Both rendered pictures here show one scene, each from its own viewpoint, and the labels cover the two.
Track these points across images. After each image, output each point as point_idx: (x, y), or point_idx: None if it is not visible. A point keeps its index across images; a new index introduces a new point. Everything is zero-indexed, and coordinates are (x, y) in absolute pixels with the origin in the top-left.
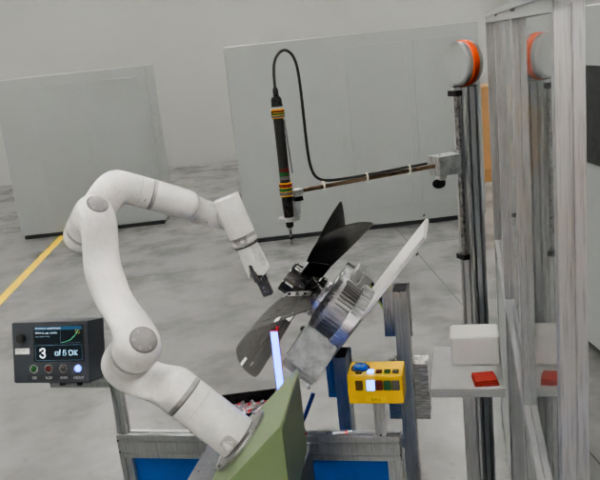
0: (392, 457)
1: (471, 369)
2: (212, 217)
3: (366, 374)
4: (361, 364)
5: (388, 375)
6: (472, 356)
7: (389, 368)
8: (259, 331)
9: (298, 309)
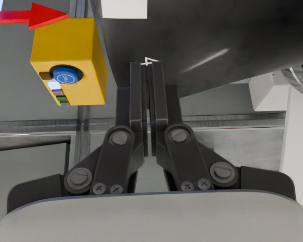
0: None
1: None
2: None
3: (43, 81)
4: (69, 79)
5: (52, 96)
6: (258, 77)
7: (76, 96)
8: None
9: (183, 68)
